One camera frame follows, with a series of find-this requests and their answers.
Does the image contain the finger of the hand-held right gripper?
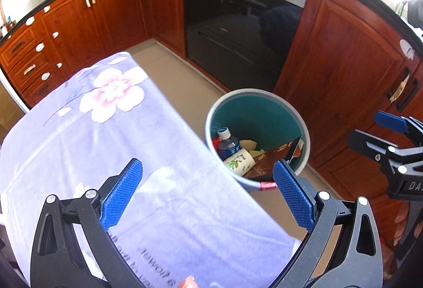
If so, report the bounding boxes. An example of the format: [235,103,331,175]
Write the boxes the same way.
[375,111,423,143]
[347,130,423,176]

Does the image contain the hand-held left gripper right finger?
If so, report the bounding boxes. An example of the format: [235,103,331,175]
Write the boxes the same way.
[273,160,384,288]

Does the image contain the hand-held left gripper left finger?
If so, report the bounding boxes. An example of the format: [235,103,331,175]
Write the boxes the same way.
[30,158,146,288]

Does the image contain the brown snack box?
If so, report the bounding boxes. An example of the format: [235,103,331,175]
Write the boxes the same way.
[245,136,303,181]

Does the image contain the white green-print paper cup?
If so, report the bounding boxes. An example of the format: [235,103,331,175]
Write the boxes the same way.
[223,148,256,176]

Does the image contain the clear plastic water bottle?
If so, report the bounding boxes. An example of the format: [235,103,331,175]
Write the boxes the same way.
[216,127,241,160]

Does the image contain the teal trash bin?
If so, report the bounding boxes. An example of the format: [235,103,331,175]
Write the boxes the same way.
[205,89,310,193]

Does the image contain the person's right hand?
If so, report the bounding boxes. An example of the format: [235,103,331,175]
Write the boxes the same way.
[395,205,413,246]

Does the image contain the person's left hand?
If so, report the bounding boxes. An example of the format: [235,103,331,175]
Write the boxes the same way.
[178,276,199,288]

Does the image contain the purple floral tablecloth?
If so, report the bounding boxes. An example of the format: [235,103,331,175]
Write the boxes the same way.
[0,52,298,288]

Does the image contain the red wooden door cabinet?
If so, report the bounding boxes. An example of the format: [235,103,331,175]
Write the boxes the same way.
[274,0,423,249]

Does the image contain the black built-in oven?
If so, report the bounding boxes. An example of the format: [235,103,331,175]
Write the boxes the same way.
[182,0,310,93]

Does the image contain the red wooden drawer cabinet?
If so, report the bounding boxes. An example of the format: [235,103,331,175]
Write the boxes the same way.
[0,0,186,108]

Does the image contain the seasoning bottles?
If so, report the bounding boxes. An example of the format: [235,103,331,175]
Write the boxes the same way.
[0,17,17,38]

